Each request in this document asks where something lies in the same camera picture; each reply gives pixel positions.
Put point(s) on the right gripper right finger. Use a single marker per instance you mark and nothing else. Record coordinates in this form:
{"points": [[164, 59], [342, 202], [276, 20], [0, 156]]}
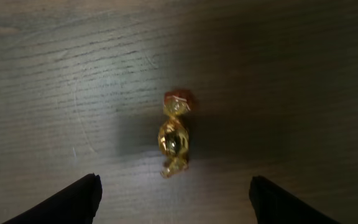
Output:
{"points": [[278, 205]]}

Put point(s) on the gold candy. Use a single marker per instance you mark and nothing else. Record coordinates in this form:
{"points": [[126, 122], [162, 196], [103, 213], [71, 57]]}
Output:
{"points": [[172, 140]]}

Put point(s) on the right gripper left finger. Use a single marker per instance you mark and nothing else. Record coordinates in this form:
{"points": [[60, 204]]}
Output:
{"points": [[70, 202]]}

